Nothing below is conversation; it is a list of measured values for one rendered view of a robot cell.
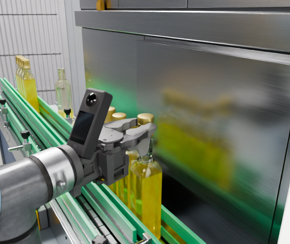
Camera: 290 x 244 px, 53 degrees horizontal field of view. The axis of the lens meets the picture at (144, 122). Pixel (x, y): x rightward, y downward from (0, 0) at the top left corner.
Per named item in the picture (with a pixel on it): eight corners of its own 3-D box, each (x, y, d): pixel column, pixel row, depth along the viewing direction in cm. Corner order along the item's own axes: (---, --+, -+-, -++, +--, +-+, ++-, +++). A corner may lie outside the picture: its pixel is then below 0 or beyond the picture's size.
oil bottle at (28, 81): (39, 113, 156) (32, 60, 146) (29, 115, 154) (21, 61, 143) (37, 110, 161) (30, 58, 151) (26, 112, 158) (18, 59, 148)
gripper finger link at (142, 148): (155, 145, 62) (120, 159, 57) (155, 119, 60) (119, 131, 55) (165, 151, 60) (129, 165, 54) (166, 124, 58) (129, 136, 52)
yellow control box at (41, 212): (49, 228, 93) (46, 208, 90) (24, 237, 89) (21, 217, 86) (43, 216, 98) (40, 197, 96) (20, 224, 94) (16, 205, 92)
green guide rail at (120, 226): (137, 258, 65) (137, 229, 62) (133, 260, 64) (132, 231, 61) (3, 89, 201) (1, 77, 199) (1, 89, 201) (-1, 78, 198)
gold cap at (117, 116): (129, 132, 71) (129, 115, 70) (116, 135, 70) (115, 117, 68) (122, 127, 74) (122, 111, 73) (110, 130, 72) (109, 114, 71)
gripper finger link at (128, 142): (137, 133, 58) (99, 145, 53) (136, 125, 57) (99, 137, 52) (152, 141, 55) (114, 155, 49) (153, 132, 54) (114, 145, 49)
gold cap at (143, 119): (145, 130, 64) (145, 111, 63) (157, 134, 62) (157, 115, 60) (133, 135, 62) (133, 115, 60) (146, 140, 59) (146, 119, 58)
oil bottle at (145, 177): (161, 238, 71) (163, 160, 63) (142, 249, 68) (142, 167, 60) (148, 225, 75) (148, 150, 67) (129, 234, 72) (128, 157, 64)
